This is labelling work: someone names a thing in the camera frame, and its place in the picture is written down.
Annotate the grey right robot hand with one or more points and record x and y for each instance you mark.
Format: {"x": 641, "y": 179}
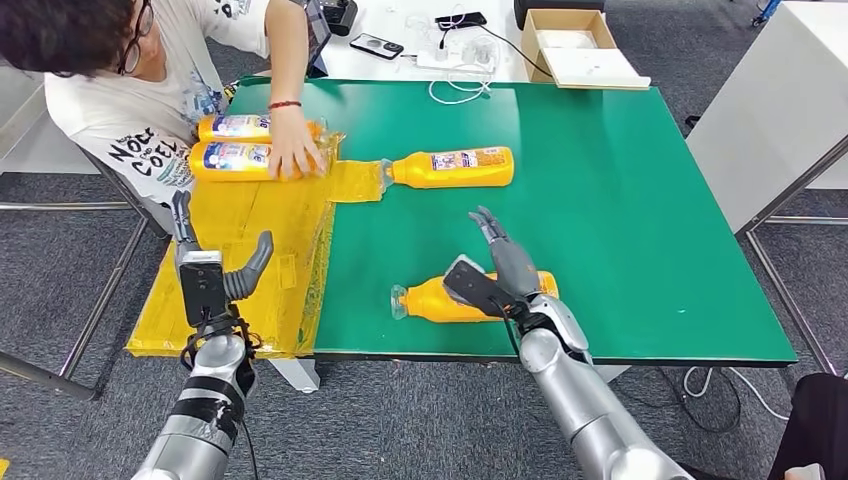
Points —
{"x": 517, "y": 272}

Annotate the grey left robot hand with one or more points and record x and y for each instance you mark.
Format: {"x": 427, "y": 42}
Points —
{"x": 248, "y": 275}

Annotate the person's left hand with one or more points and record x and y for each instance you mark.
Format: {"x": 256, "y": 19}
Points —
{"x": 295, "y": 146}

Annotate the orange detergent bottle clear cap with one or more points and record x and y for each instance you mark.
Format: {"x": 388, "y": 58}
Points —
{"x": 430, "y": 305}
{"x": 424, "y": 173}
{"x": 225, "y": 127}
{"x": 225, "y": 166}

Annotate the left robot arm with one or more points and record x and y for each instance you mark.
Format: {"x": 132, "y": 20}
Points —
{"x": 212, "y": 358}

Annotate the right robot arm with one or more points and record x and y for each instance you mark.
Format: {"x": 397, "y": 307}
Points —
{"x": 570, "y": 391}

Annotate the person's left forearm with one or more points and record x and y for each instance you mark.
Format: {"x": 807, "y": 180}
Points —
{"x": 285, "y": 60}

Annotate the yellow plastic sheet mat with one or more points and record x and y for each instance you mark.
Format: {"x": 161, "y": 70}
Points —
{"x": 265, "y": 225}

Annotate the dark tablet with stand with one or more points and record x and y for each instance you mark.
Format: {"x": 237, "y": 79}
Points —
{"x": 321, "y": 40}

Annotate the white table leg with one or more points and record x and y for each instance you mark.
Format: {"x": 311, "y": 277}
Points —
{"x": 613, "y": 372}
{"x": 298, "y": 374}

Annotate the white table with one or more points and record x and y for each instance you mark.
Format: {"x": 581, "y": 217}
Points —
{"x": 378, "y": 71}

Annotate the black smartphone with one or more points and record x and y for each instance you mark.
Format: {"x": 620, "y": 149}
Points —
{"x": 376, "y": 46}

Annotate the black controller device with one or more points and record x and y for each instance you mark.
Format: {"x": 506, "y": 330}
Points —
{"x": 341, "y": 16}

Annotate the white power strip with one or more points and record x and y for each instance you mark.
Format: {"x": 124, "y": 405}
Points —
{"x": 440, "y": 63}

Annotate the person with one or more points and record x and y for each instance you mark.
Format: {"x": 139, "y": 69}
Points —
{"x": 119, "y": 112}
{"x": 821, "y": 424}

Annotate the white charger plug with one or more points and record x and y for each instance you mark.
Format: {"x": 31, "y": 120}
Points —
{"x": 480, "y": 50}

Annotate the white box lid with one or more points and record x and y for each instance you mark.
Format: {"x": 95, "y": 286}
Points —
{"x": 596, "y": 67}

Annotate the white desk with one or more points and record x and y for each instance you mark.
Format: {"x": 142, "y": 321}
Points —
{"x": 53, "y": 166}

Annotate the brown cardboard box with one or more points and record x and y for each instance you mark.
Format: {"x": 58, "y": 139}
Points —
{"x": 532, "y": 46}

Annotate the small black object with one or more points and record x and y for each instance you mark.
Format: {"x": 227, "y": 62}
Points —
{"x": 692, "y": 121}

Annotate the white item in box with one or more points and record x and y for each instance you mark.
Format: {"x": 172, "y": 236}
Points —
{"x": 568, "y": 39}

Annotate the blue object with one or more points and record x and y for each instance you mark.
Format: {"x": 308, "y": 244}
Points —
{"x": 765, "y": 10}

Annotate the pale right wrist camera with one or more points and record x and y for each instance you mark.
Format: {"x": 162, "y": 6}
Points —
{"x": 470, "y": 285}

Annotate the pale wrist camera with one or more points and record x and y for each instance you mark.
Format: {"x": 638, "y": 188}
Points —
{"x": 470, "y": 285}
{"x": 202, "y": 291}

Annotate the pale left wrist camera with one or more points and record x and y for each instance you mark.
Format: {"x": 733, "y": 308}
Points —
{"x": 202, "y": 291}

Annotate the chrome metal frame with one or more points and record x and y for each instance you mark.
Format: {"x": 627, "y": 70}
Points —
{"x": 40, "y": 379}
{"x": 811, "y": 219}

